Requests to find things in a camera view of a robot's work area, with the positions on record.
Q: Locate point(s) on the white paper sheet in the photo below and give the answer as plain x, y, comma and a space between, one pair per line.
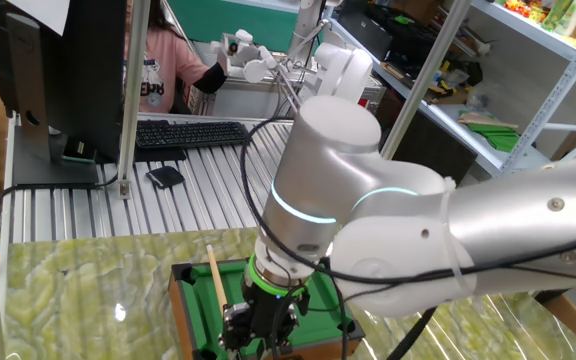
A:
40, 12

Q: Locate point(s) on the yellow black toy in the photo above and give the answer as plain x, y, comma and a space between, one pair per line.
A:
445, 90

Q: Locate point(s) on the green carton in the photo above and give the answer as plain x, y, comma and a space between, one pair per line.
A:
558, 12

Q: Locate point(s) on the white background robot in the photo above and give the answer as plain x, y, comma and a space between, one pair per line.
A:
343, 70

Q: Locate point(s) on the black keyboard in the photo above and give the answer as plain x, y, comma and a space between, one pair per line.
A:
193, 134

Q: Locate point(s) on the brown cardboard box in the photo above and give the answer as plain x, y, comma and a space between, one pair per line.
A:
568, 315

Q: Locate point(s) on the red yellow toys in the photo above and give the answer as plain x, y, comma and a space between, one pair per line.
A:
523, 7

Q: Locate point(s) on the green marble-pattern mat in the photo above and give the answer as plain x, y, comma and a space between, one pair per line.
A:
68, 300

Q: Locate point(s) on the white teleoperation device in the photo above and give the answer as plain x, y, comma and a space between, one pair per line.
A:
245, 55

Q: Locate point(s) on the small black device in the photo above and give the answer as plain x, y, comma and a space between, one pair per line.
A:
165, 176

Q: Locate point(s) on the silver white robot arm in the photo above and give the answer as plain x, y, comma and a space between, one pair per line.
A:
318, 165

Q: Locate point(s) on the grey vertical column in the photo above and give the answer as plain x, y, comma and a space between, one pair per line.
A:
305, 20

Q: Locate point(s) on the person in pink shirt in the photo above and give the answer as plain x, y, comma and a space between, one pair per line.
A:
165, 65

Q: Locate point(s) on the pale yellow bottle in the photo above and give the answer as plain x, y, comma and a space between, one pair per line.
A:
575, 17

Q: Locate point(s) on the black flat pad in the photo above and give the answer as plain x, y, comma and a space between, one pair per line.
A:
160, 154

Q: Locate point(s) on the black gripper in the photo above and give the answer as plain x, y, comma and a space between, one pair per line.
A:
268, 310

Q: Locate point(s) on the mini green pool table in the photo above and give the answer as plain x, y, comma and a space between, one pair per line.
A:
200, 310

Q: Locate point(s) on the green cloth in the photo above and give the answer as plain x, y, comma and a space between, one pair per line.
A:
498, 137

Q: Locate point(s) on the black green-edged box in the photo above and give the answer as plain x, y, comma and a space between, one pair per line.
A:
78, 150

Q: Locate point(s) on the wooden pool cue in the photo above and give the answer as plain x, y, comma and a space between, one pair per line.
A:
216, 275

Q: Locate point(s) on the black equipment case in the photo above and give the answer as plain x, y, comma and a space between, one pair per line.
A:
363, 35

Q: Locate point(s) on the black computer monitor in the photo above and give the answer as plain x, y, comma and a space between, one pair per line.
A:
83, 75

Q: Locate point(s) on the black panel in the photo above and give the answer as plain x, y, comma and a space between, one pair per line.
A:
433, 150

